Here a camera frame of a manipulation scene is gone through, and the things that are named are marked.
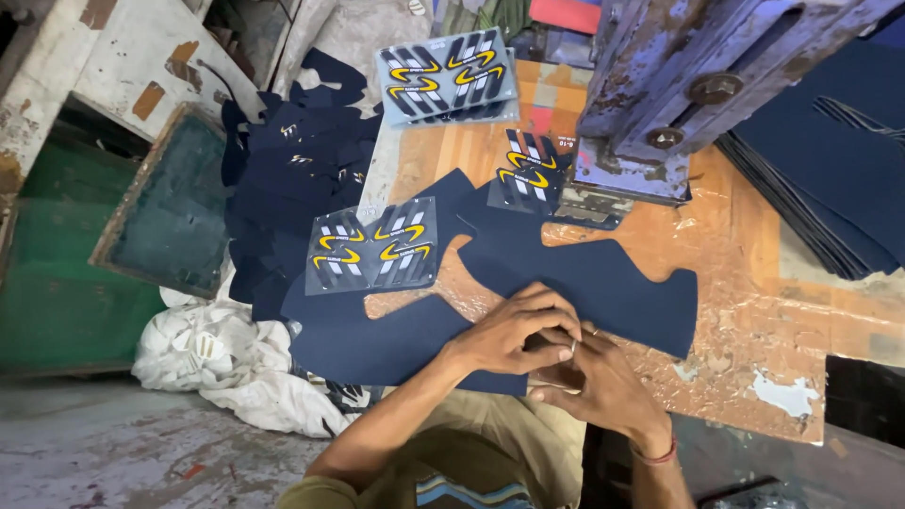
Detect person's left hand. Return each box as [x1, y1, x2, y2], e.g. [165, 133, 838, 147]
[451, 282, 583, 376]

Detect person's right hand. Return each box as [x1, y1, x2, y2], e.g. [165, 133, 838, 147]
[529, 327, 674, 454]

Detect person's khaki trousers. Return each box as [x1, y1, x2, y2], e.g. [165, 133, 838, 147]
[416, 386, 588, 509]

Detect navy fabric shoe upper piece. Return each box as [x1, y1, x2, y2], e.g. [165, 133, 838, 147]
[456, 185, 699, 361]
[280, 168, 530, 397]

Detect small clear logo transfer sheet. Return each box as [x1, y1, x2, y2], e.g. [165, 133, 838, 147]
[487, 128, 573, 217]

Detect person's olive shirt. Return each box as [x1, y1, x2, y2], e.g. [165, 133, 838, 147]
[276, 424, 540, 509]

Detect pile of printed navy pieces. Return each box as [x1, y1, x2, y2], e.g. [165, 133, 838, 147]
[220, 47, 387, 323]

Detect stack of logo transfer sheets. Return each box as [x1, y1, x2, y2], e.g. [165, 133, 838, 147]
[374, 26, 521, 129]

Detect white plastic waste bag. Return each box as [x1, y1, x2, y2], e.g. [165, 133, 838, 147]
[132, 281, 384, 440]

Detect blue metal press machine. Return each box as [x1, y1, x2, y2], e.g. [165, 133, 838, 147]
[555, 0, 905, 231]

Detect stack of navy fabric sheets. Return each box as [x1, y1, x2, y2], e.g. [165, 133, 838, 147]
[713, 39, 905, 281]

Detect red cloth item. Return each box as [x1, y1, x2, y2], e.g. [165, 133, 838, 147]
[528, 0, 602, 35]

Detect green wood-framed board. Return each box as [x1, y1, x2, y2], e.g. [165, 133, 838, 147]
[89, 102, 231, 300]

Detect green crate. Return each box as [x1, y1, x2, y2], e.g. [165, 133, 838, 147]
[0, 98, 168, 377]

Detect worn white painted panel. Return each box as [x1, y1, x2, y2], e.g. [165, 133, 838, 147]
[0, 0, 267, 193]

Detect red thread bracelet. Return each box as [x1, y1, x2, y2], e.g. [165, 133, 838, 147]
[631, 432, 679, 466]

